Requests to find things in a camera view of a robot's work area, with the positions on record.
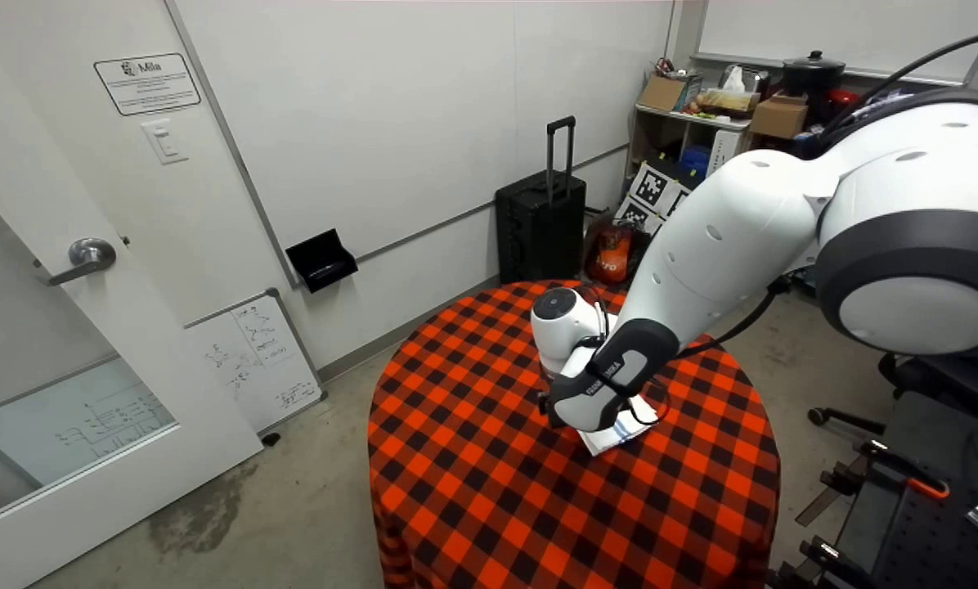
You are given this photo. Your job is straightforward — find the white towel with blue stripes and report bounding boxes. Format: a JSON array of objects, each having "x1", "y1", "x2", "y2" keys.
[{"x1": 576, "y1": 391, "x2": 664, "y2": 460}]

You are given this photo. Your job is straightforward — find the red black checked tablecloth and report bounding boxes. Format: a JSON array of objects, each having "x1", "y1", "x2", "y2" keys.
[{"x1": 365, "y1": 277, "x2": 786, "y2": 589}]

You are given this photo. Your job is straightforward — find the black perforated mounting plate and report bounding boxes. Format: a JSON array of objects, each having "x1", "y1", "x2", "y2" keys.
[{"x1": 830, "y1": 478, "x2": 978, "y2": 589}]

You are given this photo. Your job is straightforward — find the small white dry-erase board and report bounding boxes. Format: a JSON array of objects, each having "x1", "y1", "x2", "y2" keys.
[{"x1": 183, "y1": 289, "x2": 326, "y2": 437}]

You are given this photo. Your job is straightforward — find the silver door lever handle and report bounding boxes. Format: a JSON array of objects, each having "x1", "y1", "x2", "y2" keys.
[{"x1": 44, "y1": 237, "x2": 120, "y2": 291}]

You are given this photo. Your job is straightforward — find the small cardboard box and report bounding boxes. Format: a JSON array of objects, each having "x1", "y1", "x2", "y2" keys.
[{"x1": 638, "y1": 72, "x2": 695, "y2": 115}]

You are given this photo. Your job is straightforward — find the black cooking pot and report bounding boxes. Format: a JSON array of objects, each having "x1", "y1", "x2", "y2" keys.
[{"x1": 778, "y1": 48, "x2": 849, "y2": 101}]

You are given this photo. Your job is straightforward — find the black orange spring clamp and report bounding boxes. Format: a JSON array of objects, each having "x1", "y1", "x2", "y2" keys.
[
  {"x1": 811, "y1": 432, "x2": 954, "y2": 508},
  {"x1": 795, "y1": 533, "x2": 872, "y2": 589}
]

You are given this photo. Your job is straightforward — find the black wall-mounted holder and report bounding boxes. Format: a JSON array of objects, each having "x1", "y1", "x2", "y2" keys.
[{"x1": 285, "y1": 225, "x2": 359, "y2": 297}]

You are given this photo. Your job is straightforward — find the white printed wall sign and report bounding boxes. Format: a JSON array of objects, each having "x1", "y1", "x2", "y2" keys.
[{"x1": 92, "y1": 48, "x2": 207, "y2": 122}]

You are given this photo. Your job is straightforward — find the storage shelf unit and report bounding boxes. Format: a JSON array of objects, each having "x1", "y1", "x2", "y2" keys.
[{"x1": 628, "y1": 101, "x2": 820, "y2": 225}]

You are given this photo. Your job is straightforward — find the black white tag board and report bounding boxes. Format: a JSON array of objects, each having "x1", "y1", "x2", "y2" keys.
[{"x1": 613, "y1": 160, "x2": 695, "y2": 238}]

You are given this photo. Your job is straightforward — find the white light switch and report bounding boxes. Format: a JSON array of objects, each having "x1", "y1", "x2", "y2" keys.
[{"x1": 139, "y1": 115, "x2": 194, "y2": 169}]

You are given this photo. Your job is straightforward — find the large cardboard box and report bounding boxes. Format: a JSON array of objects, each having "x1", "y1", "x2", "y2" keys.
[{"x1": 747, "y1": 96, "x2": 816, "y2": 143}]

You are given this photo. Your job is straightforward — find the white door with glass panel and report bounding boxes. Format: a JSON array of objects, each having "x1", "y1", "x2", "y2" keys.
[{"x1": 0, "y1": 10, "x2": 267, "y2": 589}]

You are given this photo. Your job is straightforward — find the orange bag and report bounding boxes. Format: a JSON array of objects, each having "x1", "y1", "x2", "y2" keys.
[{"x1": 582, "y1": 222, "x2": 638, "y2": 291}]

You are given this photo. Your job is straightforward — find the black cable along robot arm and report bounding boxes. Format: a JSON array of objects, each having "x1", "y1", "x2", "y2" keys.
[{"x1": 678, "y1": 273, "x2": 798, "y2": 359}]

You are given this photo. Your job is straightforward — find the black rolling suitcase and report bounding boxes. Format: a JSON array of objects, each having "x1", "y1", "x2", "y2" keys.
[{"x1": 495, "y1": 115, "x2": 590, "y2": 289}]

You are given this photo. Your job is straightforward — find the white plastic bottle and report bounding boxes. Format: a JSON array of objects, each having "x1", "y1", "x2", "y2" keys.
[{"x1": 715, "y1": 62, "x2": 752, "y2": 101}]

